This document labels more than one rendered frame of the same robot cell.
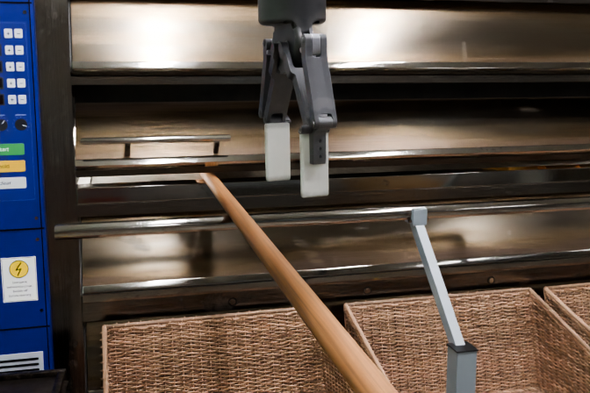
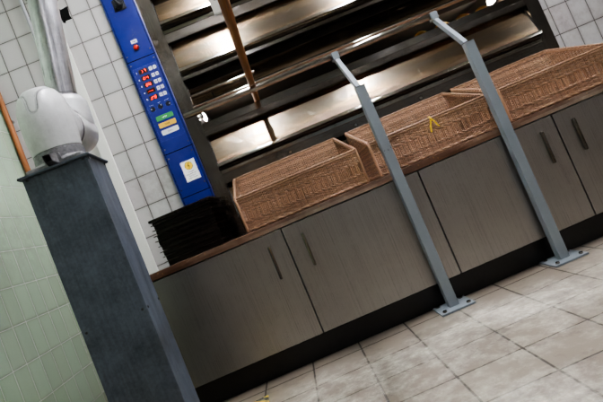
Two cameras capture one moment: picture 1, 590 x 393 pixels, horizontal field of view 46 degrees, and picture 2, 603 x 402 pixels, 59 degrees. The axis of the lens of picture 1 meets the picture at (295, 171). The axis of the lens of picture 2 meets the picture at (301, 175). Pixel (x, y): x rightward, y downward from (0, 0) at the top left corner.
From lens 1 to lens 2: 132 cm
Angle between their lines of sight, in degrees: 16
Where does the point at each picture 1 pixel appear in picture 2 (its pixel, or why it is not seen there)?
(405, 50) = (323, 6)
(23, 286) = (193, 172)
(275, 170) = (216, 10)
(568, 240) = (454, 62)
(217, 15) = not seen: hidden behind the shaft
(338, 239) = (329, 105)
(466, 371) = (363, 94)
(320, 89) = not seen: outside the picture
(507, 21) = not seen: outside the picture
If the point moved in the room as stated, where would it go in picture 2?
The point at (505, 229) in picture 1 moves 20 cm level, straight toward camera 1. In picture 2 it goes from (416, 69) to (405, 68)
